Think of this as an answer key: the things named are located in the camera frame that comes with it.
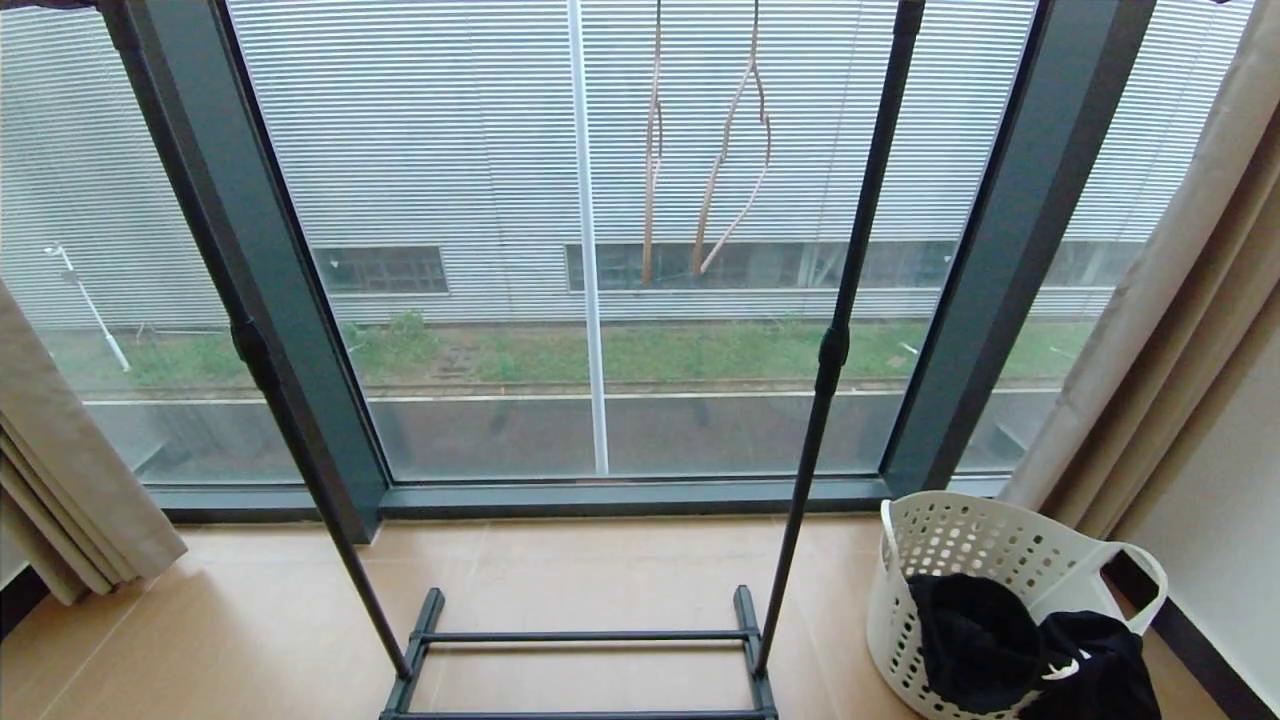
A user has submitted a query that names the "pink clothes hanger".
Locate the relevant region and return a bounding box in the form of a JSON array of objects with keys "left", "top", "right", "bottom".
[
  {"left": 690, "top": 0, "right": 773, "bottom": 276},
  {"left": 640, "top": 0, "right": 666, "bottom": 286}
]

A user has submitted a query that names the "black clothes rack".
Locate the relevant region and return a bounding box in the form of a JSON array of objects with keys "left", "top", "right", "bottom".
[{"left": 95, "top": 0, "right": 926, "bottom": 720}]

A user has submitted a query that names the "white laundry basket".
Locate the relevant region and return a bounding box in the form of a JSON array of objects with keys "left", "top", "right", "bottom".
[{"left": 866, "top": 490, "right": 1169, "bottom": 720}]

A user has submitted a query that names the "window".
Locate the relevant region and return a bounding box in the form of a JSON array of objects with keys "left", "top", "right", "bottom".
[{"left": 0, "top": 0, "right": 1256, "bottom": 541}]

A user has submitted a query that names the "beige curtain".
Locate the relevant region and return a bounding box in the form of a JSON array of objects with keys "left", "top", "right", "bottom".
[
  {"left": 1000, "top": 0, "right": 1280, "bottom": 541},
  {"left": 0, "top": 280, "right": 188, "bottom": 606}
]

